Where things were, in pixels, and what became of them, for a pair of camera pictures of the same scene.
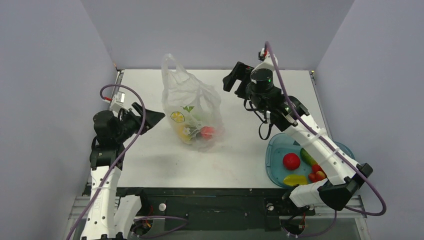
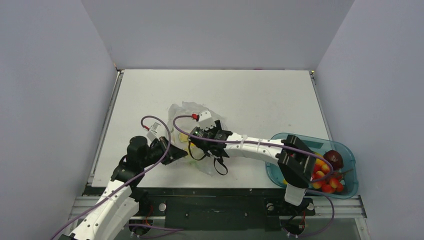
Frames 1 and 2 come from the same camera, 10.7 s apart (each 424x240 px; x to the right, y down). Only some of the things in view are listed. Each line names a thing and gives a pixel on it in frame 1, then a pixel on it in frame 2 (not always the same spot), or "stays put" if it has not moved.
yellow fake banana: [184, 137] stays put
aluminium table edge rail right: [312, 74] stays put
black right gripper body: [241, 86] -> [197, 139]
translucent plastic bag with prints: [194, 109] -> [185, 117]
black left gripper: [151, 118] -> [173, 153]
